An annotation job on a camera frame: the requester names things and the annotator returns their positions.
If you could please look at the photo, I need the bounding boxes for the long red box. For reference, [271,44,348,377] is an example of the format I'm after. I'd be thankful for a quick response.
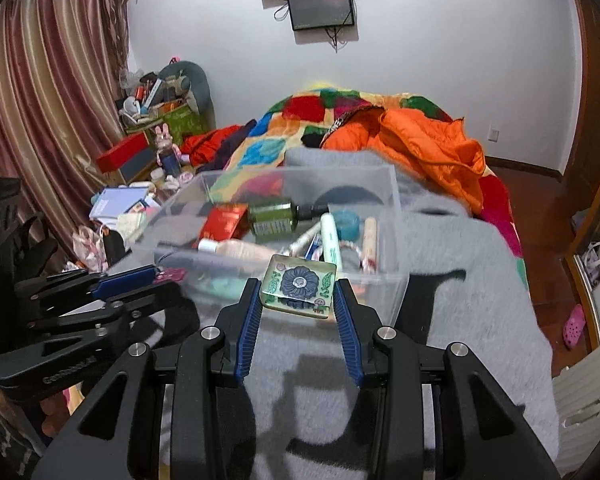
[96,132,151,173]

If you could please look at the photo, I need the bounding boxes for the blue tape roll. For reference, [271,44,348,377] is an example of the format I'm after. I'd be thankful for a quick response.
[332,211,363,241]

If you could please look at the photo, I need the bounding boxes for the pink rabbit toy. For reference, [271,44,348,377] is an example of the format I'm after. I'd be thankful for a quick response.
[154,122,181,153]

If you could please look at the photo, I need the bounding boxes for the person's left forearm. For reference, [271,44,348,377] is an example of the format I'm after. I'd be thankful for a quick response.
[0,407,48,476]

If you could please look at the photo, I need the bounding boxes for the dark navy garment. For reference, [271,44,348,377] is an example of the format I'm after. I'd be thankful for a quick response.
[200,119,258,171]

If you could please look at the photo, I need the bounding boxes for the pink slipper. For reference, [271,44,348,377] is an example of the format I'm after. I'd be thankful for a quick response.
[562,304,587,348]

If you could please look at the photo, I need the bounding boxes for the green bag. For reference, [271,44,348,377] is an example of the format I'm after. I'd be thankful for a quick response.
[125,105,201,146]

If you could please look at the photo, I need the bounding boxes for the beige tube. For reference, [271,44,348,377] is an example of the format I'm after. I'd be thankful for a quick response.
[360,216,378,268]

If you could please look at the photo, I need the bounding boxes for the person's left hand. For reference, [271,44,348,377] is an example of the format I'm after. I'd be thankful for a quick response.
[0,387,78,438]

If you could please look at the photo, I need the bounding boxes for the pale green tube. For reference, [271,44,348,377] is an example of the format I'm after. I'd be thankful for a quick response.
[320,212,340,266]

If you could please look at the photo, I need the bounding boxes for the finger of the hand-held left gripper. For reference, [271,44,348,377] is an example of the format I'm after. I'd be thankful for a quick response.
[15,266,157,307]
[27,280,182,333]

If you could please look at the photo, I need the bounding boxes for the grey fluffy blanket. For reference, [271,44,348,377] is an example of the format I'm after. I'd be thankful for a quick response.
[105,147,563,480]

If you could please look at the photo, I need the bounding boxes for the striped red gold curtain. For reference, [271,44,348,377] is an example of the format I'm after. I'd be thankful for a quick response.
[0,0,131,261]

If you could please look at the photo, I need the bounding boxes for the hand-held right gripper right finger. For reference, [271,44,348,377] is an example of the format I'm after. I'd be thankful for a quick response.
[332,277,561,480]

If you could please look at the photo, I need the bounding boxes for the green glass bottle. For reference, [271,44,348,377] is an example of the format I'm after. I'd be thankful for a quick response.
[247,200,331,237]

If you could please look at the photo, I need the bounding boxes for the pink plastic bag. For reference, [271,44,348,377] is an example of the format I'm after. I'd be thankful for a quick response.
[72,225,106,271]

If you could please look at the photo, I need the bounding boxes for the white capped lotion bottle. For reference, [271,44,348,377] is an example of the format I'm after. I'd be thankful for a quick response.
[197,238,278,263]

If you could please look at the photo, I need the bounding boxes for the clear plastic storage box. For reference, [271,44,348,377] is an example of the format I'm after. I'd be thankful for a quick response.
[130,165,411,328]

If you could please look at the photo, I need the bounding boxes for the orange jacket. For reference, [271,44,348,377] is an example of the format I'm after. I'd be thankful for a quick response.
[320,107,486,213]

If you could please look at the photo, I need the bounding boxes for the white plastic stool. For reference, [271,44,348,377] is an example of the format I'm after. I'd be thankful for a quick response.
[552,340,600,478]

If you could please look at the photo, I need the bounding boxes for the colourful patchwork quilt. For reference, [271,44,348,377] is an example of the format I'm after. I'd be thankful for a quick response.
[207,87,523,261]

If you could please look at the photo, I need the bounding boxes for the blue notebook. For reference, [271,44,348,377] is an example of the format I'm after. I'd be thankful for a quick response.
[89,187,153,223]

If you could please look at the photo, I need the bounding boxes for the small red box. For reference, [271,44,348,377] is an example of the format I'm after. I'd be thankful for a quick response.
[198,203,249,241]

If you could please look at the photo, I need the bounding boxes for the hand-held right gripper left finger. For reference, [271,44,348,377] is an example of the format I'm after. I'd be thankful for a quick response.
[32,277,264,480]

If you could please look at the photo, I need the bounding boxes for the red garment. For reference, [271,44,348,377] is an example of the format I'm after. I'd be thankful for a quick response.
[182,127,243,166]

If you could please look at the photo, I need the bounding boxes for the wooden wardrobe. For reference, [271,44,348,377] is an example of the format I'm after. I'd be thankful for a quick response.
[562,0,600,261]

